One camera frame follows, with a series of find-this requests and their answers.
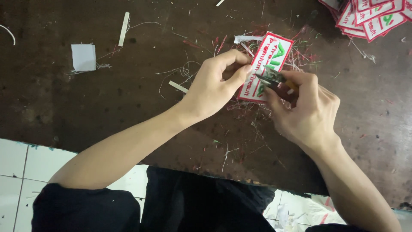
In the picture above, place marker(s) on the long white fabric strip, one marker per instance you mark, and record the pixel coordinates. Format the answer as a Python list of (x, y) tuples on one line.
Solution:
[(124, 29)]

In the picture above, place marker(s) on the short white fabric strip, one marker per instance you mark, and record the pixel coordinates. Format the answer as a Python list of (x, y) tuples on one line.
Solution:
[(178, 86)]

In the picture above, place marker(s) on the pile of embroidered patches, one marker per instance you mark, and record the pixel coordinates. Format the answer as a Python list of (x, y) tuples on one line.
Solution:
[(370, 16)]

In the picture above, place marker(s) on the curved white thread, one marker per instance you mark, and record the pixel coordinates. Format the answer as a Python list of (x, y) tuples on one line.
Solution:
[(9, 32)]

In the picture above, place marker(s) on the white embroidered patch red border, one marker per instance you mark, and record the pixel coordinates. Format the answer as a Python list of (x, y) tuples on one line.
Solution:
[(268, 61)]

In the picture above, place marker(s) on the metal thread snips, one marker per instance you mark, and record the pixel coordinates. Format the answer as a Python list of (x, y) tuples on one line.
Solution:
[(276, 82)]

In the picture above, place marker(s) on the person's right hand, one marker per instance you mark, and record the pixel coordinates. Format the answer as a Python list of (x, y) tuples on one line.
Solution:
[(309, 112)]

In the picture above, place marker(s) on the person's black trousers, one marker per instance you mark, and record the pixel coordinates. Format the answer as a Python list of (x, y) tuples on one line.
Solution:
[(154, 206)]

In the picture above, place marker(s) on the torn white fabric scrap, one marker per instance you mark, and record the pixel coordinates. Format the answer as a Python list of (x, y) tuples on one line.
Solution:
[(246, 40)]

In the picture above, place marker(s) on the person's left hand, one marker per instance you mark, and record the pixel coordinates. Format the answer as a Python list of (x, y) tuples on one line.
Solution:
[(209, 87)]

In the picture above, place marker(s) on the white square fabric scrap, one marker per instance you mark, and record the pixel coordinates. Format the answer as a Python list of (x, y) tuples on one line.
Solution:
[(83, 57)]

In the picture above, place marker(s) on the heap of thread trimmings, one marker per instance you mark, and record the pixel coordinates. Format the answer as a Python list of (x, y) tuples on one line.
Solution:
[(257, 80)]

